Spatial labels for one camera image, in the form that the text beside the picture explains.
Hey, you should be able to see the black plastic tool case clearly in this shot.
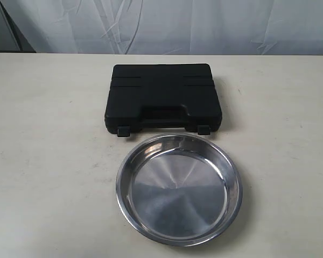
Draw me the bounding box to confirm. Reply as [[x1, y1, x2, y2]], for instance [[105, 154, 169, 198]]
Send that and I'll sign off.
[[104, 63, 222, 137]]

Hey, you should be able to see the round stainless steel tray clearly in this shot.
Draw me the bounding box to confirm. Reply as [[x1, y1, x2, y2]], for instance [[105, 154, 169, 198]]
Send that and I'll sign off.
[[116, 134, 243, 247]]

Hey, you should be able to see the white backdrop cloth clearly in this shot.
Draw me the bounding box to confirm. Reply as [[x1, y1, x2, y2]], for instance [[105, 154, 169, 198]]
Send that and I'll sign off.
[[3, 1, 323, 55]]

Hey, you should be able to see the dark panel at left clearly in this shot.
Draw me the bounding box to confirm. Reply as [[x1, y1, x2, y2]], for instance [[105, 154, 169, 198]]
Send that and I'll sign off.
[[0, 1, 35, 53]]

